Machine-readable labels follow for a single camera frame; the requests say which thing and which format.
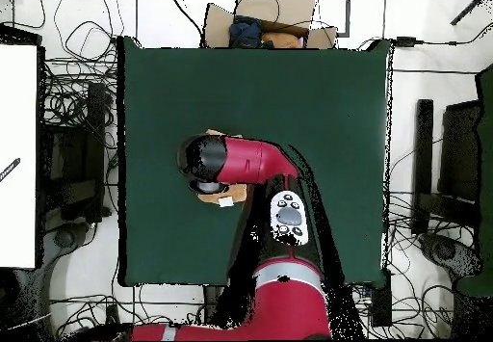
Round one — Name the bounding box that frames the dark slim rod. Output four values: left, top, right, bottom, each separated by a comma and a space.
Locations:
449, 0, 492, 26

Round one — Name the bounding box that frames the black stand frame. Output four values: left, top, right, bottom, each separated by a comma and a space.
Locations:
39, 81, 113, 224

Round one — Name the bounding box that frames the black upright bar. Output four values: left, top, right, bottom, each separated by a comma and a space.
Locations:
410, 98, 435, 237

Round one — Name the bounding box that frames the white board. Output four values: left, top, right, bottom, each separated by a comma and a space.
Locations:
0, 43, 39, 270

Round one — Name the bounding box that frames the grey angled frame bar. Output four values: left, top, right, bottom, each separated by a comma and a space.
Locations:
334, 0, 352, 38

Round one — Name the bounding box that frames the black cable tangle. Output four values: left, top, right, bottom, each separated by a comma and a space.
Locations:
384, 191, 463, 339
49, 283, 205, 341
41, 0, 126, 127

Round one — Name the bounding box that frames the dark blue garment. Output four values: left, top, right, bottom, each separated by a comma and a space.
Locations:
228, 14, 265, 49

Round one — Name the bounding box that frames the dark green table cloth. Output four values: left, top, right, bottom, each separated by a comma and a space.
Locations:
117, 36, 392, 287

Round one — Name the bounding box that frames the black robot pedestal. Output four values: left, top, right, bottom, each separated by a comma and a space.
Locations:
202, 284, 226, 320

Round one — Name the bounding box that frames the brown cardboard box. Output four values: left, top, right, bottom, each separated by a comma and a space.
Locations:
201, 0, 339, 50

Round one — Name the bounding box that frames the black power strip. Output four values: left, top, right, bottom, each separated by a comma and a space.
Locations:
105, 303, 122, 326

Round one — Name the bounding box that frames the orange cloth item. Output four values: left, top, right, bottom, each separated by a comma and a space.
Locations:
261, 31, 303, 49

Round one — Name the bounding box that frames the tan terry towel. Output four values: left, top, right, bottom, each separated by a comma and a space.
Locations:
197, 127, 249, 208

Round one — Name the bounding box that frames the green cloth drape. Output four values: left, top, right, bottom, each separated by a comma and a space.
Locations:
455, 62, 493, 297

